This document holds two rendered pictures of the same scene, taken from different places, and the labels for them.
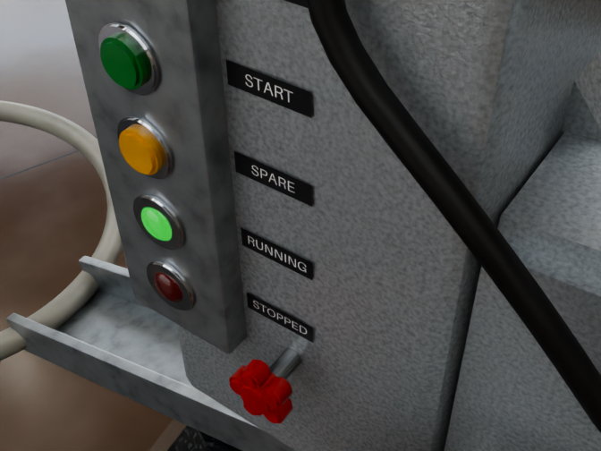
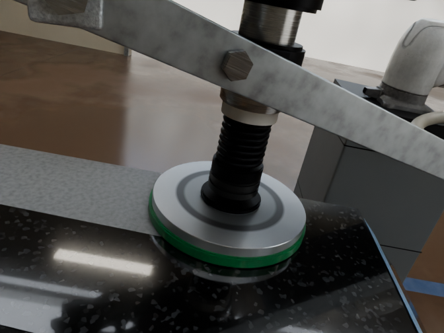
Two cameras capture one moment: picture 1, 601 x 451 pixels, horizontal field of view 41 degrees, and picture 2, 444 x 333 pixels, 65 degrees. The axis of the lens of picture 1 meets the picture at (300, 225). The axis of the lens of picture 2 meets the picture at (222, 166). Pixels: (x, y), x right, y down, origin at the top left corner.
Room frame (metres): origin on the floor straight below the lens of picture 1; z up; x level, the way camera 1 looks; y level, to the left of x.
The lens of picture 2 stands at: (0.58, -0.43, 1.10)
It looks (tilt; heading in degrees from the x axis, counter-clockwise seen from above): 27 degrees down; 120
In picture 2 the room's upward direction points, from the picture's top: 11 degrees clockwise
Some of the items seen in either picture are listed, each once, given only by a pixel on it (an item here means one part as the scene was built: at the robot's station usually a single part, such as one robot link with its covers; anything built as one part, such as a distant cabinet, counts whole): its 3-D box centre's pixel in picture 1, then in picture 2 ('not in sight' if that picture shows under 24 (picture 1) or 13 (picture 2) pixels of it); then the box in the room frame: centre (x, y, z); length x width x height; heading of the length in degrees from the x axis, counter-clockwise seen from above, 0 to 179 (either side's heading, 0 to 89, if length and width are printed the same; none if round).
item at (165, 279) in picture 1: (171, 285); not in sight; (0.32, 0.08, 1.27); 0.02 x 0.01 x 0.02; 54
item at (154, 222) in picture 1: (159, 221); not in sight; (0.32, 0.08, 1.32); 0.02 x 0.01 x 0.02; 54
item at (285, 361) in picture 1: (275, 374); not in sight; (0.28, 0.02, 1.24); 0.04 x 0.04 x 0.04; 54
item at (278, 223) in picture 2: not in sight; (229, 200); (0.38, -0.06, 0.84); 0.21 x 0.21 x 0.01
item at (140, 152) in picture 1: (142, 149); not in sight; (0.32, 0.08, 1.37); 0.03 x 0.01 x 0.03; 54
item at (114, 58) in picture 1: (126, 61); not in sight; (0.32, 0.08, 1.42); 0.03 x 0.01 x 0.03; 54
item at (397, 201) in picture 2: not in sight; (351, 211); (0.42, 0.93, 0.40); 0.50 x 0.50 x 0.80; 32
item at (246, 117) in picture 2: not in sight; (252, 101); (0.38, -0.05, 0.99); 0.07 x 0.07 x 0.04
